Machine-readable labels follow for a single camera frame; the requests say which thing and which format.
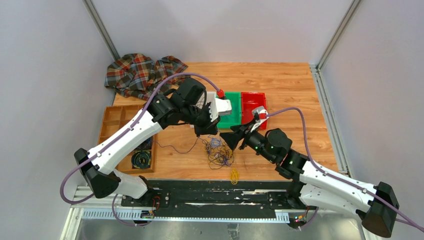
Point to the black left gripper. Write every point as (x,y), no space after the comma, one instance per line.
(209,128)

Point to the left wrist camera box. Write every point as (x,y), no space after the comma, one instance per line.
(219,107)

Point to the wooden compartment tray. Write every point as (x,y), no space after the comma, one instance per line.
(142,159)

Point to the aluminium frame post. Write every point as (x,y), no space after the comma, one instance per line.
(97,20)
(342,26)

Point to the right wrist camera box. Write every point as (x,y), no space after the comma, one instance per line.
(260,116)

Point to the plaid cloth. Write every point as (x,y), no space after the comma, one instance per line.
(137,75)

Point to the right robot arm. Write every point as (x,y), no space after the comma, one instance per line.
(375,206)

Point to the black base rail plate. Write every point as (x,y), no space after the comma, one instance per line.
(217,199)

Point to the white plastic bin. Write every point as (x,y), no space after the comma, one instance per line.
(208,96)

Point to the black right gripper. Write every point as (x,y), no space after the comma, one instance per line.
(241,131)

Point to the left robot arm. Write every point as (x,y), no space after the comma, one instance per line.
(173,107)

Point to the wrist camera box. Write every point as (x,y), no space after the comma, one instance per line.
(260,116)
(219,107)

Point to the right aluminium frame post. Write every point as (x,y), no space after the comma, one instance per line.
(342,26)

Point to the left aluminium frame post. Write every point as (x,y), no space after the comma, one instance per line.
(97,20)

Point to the green plastic bin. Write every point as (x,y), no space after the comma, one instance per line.
(235,118)

